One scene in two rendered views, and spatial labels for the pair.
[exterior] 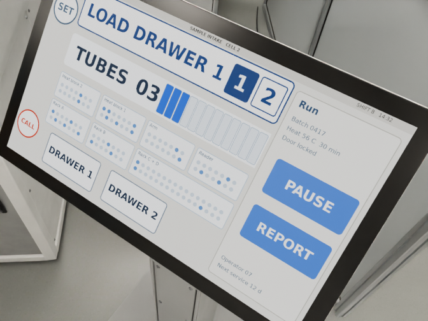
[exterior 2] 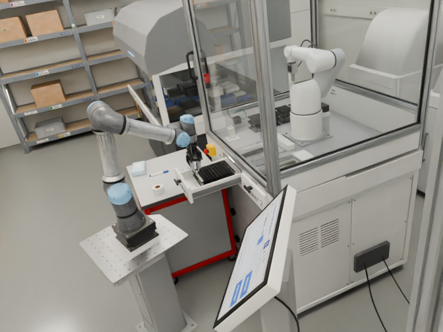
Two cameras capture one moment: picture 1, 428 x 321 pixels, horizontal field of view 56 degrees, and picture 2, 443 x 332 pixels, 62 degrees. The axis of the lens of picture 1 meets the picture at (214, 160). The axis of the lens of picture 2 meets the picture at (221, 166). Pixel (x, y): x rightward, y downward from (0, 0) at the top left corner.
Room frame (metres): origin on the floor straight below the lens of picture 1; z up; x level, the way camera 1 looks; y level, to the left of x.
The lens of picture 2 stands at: (0.14, -0.94, 1.99)
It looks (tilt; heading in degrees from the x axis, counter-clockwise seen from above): 28 degrees down; 84
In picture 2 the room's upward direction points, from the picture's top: 10 degrees counter-clockwise
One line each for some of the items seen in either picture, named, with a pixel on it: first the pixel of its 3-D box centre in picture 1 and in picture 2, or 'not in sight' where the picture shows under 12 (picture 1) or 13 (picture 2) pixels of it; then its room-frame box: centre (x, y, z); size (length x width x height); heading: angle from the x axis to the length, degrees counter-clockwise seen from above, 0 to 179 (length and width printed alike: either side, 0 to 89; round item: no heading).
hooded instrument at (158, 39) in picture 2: not in sight; (197, 90); (0.45, 2.80, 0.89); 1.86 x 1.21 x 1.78; 101
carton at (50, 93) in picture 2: not in sight; (49, 93); (-1.57, 4.74, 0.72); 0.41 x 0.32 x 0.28; 10
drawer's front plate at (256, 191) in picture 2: not in sight; (254, 191); (0.49, 0.73, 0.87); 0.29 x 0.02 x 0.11; 101
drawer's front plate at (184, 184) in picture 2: not in sight; (183, 184); (0.11, 0.98, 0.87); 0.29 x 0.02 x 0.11; 101
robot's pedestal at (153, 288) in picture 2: not in sight; (152, 286); (-0.20, 0.73, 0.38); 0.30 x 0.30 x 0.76; 30
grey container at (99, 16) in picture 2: not in sight; (99, 17); (-0.57, 4.89, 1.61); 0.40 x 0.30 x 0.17; 10
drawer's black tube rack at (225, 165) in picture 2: not in sight; (213, 175); (0.31, 1.02, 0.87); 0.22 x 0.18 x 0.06; 11
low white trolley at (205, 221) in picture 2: not in sight; (182, 214); (0.05, 1.39, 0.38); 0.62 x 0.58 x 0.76; 101
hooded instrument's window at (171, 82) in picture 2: not in sight; (192, 68); (0.44, 2.79, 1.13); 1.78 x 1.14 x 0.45; 101
